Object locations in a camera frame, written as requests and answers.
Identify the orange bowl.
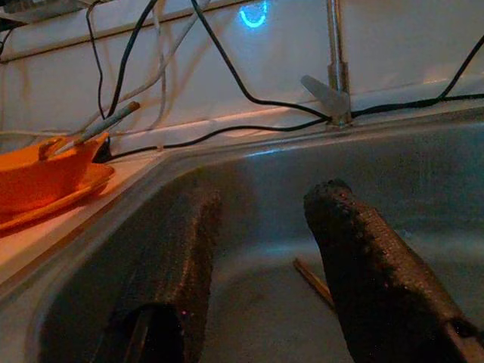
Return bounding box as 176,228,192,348
0,132,110,215

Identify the orange plate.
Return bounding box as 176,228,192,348
0,162,116,232

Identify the blue handled utensil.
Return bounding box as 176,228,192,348
52,101,141,156

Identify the chrome sink faucet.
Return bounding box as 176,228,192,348
300,0,355,129

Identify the black power cable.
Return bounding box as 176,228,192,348
440,36,484,101
190,0,330,123
107,0,159,118
92,92,484,163

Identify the stainless steel sink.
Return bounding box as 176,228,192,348
0,101,484,363

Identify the wooden chopstick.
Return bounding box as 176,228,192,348
293,258,336,309

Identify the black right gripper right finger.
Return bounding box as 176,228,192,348
303,178,484,363

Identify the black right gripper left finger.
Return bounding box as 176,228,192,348
94,184,223,363

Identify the thin white cable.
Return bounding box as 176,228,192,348
113,0,213,126

